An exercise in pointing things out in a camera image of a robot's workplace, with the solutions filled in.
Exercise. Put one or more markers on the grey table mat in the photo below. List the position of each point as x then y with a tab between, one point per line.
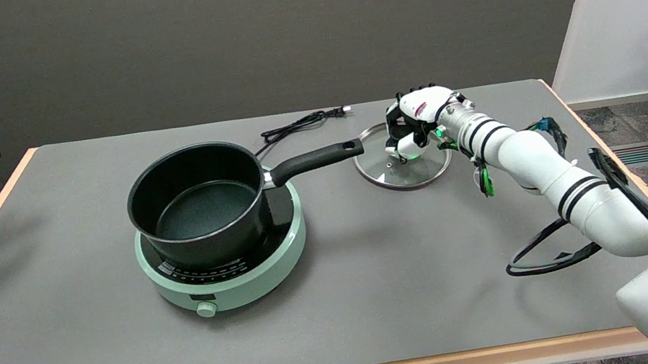
98	344

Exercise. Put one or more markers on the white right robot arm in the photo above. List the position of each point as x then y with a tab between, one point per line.
536	163

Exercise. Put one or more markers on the mint green induction cooker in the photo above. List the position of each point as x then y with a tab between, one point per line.
249	280

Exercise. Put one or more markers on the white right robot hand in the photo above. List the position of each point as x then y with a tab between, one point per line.
425	104

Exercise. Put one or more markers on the glass pot lid black knob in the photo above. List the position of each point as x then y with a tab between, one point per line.
406	173

